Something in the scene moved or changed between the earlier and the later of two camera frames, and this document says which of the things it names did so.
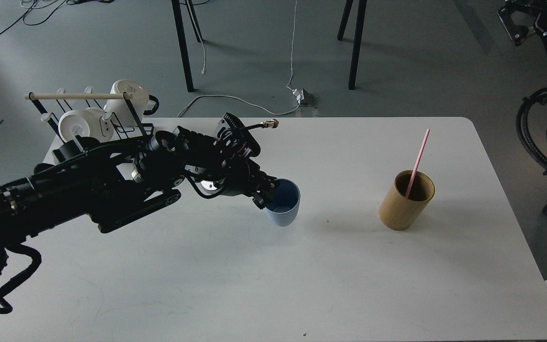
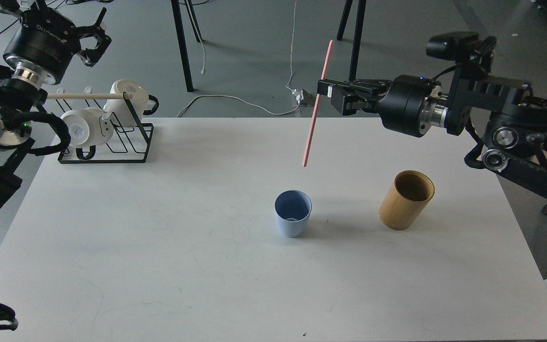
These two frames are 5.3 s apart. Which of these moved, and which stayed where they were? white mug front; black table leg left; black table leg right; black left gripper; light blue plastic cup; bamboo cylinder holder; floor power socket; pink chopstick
Moved: pink chopstick; light blue plastic cup; black left gripper
Stayed: floor power socket; black table leg right; white mug front; bamboo cylinder holder; black table leg left
